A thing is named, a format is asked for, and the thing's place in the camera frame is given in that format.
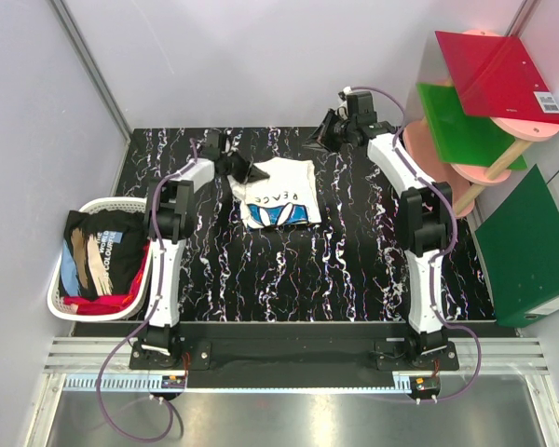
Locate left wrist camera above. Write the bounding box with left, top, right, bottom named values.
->
left=201, top=129, right=228, bottom=161

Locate dark green ring binder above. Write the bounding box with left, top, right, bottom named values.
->
left=475, top=167, right=559, bottom=328

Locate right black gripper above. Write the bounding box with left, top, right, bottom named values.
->
left=302, top=110, right=355, bottom=155

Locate black marble table mat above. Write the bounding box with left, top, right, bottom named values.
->
left=120, top=126, right=498, bottom=323

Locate light green plastic folder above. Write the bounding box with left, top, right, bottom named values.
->
left=416, top=83, right=515, bottom=168

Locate pink wooden shelf stand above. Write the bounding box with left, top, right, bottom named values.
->
left=402, top=30, right=559, bottom=217

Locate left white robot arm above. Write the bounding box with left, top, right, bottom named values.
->
left=139, top=130, right=269, bottom=369

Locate red plastic folder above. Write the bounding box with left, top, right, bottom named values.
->
left=435, top=31, right=559, bottom=125

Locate red t-shirt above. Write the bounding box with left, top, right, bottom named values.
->
left=61, top=245, right=149, bottom=316

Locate white perforated laundry basket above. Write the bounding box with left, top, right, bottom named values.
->
left=47, top=196, right=151, bottom=322

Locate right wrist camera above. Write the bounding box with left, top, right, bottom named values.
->
left=346, top=90, right=377, bottom=125

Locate purple cable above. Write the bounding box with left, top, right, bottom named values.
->
left=94, top=137, right=201, bottom=444
left=344, top=85, right=484, bottom=402

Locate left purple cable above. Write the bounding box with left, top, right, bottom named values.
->
left=94, top=137, right=201, bottom=444

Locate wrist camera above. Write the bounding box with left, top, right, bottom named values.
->
left=201, top=129, right=228, bottom=161
left=346, top=90, right=377, bottom=125

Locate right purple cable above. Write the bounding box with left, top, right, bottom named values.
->
left=344, top=85, right=484, bottom=402

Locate white daisy t-shirt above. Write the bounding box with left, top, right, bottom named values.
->
left=228, top=157, right=321, bottom=230

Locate corner aluminium post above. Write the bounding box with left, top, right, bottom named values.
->
left=47, top=0, right=132, bottom=142

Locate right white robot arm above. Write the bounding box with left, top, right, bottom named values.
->
left=312, top=109, right=457, bottom=370

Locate black printed t-shirt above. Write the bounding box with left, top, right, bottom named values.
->
left=59, top=210, right=148, bottom=299

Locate aluminium frame rail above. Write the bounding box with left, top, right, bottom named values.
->
left=44, top=337, right=548, bottom=376

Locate grey slotted cable duct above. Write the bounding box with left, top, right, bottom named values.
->
left=63, top=373, right=187, bottom=393

